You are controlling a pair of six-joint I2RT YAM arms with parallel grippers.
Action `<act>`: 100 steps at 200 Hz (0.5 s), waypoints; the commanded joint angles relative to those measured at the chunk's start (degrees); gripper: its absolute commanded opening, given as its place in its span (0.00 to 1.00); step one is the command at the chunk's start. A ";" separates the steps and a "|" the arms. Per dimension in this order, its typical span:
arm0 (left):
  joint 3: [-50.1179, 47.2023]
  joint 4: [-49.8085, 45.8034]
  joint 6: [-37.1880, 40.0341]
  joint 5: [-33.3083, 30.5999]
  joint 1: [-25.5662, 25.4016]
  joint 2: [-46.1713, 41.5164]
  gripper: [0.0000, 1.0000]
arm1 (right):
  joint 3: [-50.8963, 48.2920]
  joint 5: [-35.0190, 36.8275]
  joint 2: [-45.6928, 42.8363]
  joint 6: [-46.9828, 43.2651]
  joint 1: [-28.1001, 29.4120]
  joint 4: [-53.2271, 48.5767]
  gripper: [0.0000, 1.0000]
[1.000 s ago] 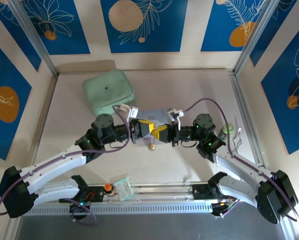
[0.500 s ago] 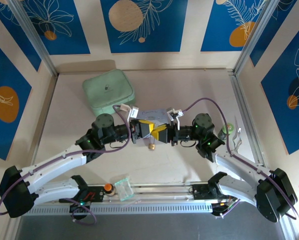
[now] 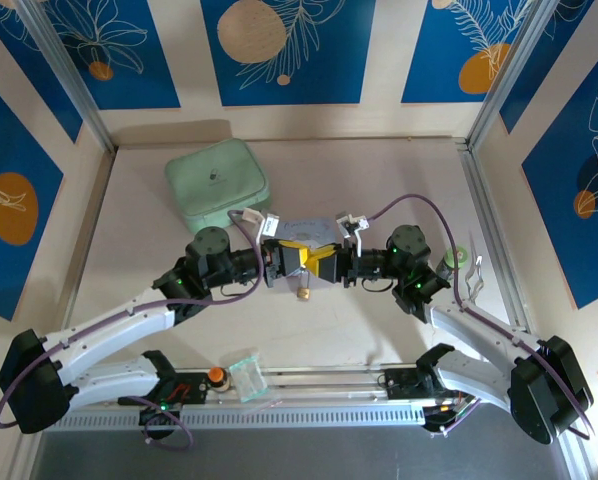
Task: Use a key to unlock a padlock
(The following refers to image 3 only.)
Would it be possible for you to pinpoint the small brass padlock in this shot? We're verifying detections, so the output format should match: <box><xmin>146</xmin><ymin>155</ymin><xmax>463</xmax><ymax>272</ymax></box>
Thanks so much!
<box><xmin>295</xmin><ymin>269</ymin><xmax>314</xmax><ymax>303</ymax></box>

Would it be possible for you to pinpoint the green cylindrical container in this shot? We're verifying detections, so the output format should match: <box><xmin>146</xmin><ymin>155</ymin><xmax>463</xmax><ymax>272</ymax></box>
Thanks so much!
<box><xmin>436</xmin><ymin>245</ymin><xmax>471</xmax><ymax>281</ymax></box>

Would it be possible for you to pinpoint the mint green zip case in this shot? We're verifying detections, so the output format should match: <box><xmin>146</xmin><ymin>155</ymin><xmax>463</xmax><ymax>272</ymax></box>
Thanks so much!
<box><xmin>163</xmin><ymin>138</ymin><xmax>274</xmax><ymax>235</ymax></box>

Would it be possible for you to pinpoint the clear plastic wrapper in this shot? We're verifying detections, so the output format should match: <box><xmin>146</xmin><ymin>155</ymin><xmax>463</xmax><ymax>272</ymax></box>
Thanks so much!
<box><xmin>462</xmin><ymin>252</ymin><xmax>484</xmax><ymax>301</ymax></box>

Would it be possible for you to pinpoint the small clear plastic bag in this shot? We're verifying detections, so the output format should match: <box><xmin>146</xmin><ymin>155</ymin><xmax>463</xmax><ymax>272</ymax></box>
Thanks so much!
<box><xmin>227</xmin><ymin>354</ymin><xmax>270</xmax><ymax>404</ymax></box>

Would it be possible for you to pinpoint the orange button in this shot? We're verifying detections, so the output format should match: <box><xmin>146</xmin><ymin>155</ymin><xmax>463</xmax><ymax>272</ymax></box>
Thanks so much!
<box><xmin>207</xmin><ymin>366</ymin><xmax>231</xmax><ymax>394</ymax></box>

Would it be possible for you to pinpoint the aluminium table edge rail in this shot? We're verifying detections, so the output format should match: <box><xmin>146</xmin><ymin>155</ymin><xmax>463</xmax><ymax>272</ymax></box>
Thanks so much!
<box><xmin>58</xmin><ymin>144</ymin><xmax>118</xmax><ymax>331</ymax></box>
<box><xmin>457</xmin><ymin>142</ymin><xmax>536</xmax><ymax>336</ymax></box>

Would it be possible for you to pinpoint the aluminium mounting rail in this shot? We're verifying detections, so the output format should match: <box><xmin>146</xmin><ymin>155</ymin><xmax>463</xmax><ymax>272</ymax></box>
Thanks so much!
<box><xmin>176</xmin><ymin>366</ymin><xmax>423</xmax><ymax>407</ymax></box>

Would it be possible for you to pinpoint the grey slotted cable duct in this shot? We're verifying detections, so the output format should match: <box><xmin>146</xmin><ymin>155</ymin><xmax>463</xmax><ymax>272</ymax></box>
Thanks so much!
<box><xmin>43</xmin><ymin>403</ymin><xmax>428</xmax><ymax>430</ymax></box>

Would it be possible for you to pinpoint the aluminium frame post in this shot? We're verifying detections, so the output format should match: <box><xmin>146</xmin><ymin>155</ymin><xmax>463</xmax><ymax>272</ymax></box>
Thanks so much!
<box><xmin>12</xmin><ymin>0</ymin><xmax>118</xmax><ymax>154</ymax></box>
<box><xmin>466</xmin><ymin>0</ymin><xmax>556</xmax><ymax>149</ymax></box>

